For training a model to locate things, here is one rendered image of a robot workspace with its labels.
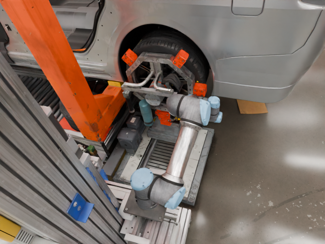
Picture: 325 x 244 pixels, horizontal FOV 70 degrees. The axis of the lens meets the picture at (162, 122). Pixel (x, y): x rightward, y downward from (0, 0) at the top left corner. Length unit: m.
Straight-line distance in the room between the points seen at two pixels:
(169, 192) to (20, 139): 0.67
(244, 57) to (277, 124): 1.30
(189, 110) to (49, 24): 0.91
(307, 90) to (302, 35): 1.75
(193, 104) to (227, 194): 1.29
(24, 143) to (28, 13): 0.87
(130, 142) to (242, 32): 1.27
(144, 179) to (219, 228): 1.13
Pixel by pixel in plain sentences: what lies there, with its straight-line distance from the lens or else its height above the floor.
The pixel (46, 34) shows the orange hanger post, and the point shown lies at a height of 1.48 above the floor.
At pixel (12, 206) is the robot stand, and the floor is 1.51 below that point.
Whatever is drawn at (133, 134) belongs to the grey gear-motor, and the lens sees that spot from 2.15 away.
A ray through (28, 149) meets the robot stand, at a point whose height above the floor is 1.58.
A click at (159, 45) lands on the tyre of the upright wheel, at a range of 1.73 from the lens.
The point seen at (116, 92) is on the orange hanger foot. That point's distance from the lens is 2.18.
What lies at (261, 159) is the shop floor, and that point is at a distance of 2.48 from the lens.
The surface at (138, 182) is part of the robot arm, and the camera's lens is 1.15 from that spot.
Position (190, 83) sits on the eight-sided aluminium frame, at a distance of 1.73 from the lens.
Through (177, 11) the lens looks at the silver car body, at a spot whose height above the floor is 1.40.
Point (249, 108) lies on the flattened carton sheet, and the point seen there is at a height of 0.01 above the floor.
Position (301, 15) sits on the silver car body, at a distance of 1.53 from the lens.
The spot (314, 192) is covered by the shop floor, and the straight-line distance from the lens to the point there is 2.45.
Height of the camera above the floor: 2.04
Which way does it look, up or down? 48 degrees down
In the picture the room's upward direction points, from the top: 11 degrees counter-clockwise
